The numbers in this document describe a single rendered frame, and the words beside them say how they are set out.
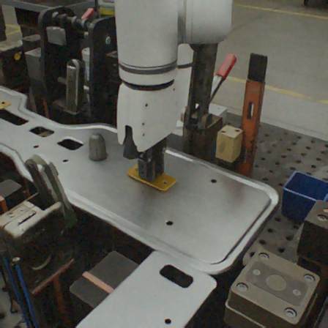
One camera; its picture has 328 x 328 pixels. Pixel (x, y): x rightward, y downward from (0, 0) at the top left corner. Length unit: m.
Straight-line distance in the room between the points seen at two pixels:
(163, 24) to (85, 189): 0.30
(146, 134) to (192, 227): 0.15
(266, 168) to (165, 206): 0.69
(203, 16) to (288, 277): 0.32
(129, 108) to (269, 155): 0.83
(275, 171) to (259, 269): 0.82
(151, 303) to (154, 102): 0.27
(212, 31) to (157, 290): 0.33
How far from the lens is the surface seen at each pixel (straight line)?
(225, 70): 0.79
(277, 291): 0.45
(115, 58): 0.89
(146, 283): 0.52
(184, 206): 0.63
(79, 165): 0.73
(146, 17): 0.52
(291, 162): 1.33
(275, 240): 1.03
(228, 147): 0.70
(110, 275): 0.56
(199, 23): 0.53
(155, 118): 0.59
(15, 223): 0.57
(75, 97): 0.94
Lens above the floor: 1.40
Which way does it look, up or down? 34 degrees down
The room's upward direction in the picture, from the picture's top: straight up
